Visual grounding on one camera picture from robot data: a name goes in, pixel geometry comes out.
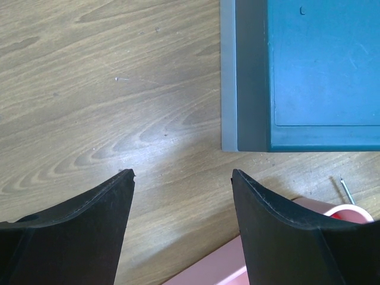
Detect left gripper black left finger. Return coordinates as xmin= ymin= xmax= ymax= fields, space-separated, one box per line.
xmin=1 ymin=169 xmax=135 ymax=284

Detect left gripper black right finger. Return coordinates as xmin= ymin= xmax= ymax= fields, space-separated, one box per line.
xmin=232 ymin=169 xmax=379 ymax=284

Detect yellow black screwdriver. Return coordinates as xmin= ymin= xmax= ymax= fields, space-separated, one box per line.
xmin=340 ymin=177 xmax=356 ymax=205

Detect teal drawer box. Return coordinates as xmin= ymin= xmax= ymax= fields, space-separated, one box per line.
xmin=220 ymin=0 xmax=379 ymax=153

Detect red sock top right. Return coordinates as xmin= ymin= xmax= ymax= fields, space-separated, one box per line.
xmin=330 ymin=213 xmax=344 ymax=220

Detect pink divided tray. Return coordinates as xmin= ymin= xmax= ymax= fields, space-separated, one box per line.
xmin=165 ymin=198 xmax=374 ymax=285

